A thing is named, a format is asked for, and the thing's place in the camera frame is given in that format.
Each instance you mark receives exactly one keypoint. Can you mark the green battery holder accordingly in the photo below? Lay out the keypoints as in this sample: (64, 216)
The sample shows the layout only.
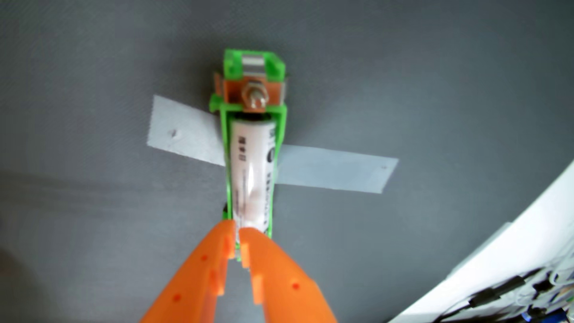
(233, 63)

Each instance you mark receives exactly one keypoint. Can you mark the grey tape strip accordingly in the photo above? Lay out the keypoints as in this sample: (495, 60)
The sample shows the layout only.
(332, 168)

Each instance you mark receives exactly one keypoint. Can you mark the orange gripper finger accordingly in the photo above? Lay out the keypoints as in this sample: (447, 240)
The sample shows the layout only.
(287, 291)
(197, 282)

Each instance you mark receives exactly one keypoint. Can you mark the white cylindrical battery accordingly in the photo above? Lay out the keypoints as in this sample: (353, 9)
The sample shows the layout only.
(253, 179)

